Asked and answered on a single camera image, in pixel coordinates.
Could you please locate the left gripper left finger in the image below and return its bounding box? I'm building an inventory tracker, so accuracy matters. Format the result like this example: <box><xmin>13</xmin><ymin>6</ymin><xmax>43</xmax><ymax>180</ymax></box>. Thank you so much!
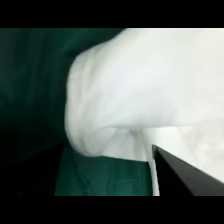
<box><xmin>0</xmin><ymin>145</ymin><xmax>65</xmax><ymax>196</ymax></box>

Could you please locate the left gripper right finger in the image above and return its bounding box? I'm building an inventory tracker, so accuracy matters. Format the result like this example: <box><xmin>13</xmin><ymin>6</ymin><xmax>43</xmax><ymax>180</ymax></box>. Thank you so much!
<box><xmin>151</xmin><ymin>144</ymin><xmax>224</xmax><ymax>196</ymax></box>

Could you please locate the white garment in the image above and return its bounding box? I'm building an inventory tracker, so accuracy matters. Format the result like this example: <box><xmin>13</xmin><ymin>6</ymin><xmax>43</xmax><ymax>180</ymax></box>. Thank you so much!
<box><xmin>63</xmin><ymin>28</ymin><xmax>224</xmax><ymax>196</ymax></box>

